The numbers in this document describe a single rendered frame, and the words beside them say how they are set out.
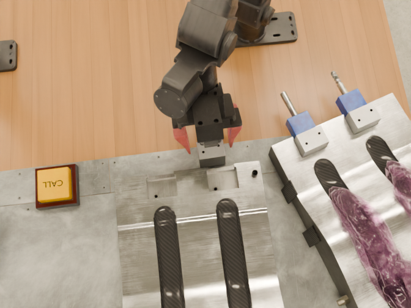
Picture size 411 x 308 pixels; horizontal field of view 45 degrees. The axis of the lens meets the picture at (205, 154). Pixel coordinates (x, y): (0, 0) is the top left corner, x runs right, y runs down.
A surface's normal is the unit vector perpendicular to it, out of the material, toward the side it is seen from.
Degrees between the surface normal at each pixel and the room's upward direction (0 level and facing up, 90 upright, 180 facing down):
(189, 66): 23
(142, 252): 3
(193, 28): 38
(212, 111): 28
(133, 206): 0
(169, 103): 67
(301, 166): 0
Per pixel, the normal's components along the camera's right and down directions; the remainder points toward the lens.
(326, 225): -0.21, -0.66
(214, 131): 0.11, 0.69
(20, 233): -0.03, -0.30
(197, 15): -0.32, 0.29
